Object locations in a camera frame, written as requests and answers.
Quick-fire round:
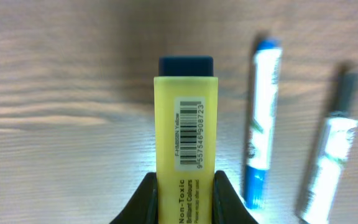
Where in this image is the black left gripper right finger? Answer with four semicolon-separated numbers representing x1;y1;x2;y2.
212;170;258;224

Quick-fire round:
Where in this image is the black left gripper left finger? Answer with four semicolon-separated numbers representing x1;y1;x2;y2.
110;172;158;224

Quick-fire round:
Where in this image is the yellow highlighter pen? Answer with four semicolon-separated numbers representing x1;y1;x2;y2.
154;55;218;224

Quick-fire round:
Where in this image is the black whiteboard marker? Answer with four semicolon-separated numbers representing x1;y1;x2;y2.
296;63;358;223

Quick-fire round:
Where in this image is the blue whiteboard marker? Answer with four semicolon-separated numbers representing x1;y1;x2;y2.
244;39;282;210

